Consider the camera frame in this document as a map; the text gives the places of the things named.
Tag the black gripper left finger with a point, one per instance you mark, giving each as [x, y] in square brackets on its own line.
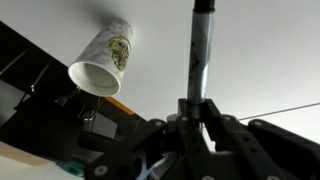
[140, 150]

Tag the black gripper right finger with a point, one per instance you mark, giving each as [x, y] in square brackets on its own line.
[266, 150]

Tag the black and grey marker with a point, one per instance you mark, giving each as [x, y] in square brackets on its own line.
[200, 50]

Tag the white paper cup with print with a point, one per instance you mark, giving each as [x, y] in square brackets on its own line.
[100, 56]

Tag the green bin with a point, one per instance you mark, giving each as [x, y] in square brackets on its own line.
[71, 168]

